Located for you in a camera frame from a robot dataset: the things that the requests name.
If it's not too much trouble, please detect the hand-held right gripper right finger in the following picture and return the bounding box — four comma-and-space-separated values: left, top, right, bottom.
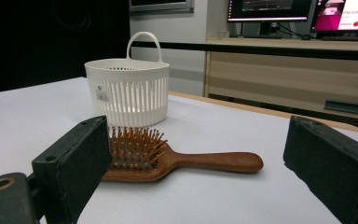
282, 115, 358, 224

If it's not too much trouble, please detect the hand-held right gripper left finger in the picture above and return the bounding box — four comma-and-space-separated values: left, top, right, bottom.
32, 115, 113, 224

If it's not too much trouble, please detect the white slotted plastic basket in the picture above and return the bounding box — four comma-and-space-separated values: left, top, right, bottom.
84, 31, 171, 128

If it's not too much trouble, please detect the wooden hairbrush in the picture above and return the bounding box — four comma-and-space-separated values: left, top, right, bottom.
102, 125, 265, 183

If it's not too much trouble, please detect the light wooden desk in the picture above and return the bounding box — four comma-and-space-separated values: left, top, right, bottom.
204, 36, 358, 123

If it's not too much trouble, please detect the black keyboard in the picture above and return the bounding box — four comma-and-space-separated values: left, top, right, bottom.
321, 35, 358, 43

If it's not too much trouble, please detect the monitor with pink screen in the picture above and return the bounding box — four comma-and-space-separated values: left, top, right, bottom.
310, 0, 358, 34

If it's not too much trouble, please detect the black computer monitor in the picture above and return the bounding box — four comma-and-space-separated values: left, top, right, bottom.
227, 0, 318, 36

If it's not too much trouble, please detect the grey framed screen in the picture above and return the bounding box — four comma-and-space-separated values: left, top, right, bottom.
130, 0, 195, 13

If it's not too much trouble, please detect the dark green handle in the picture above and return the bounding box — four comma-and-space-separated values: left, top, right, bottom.
324, 99, 358, 117

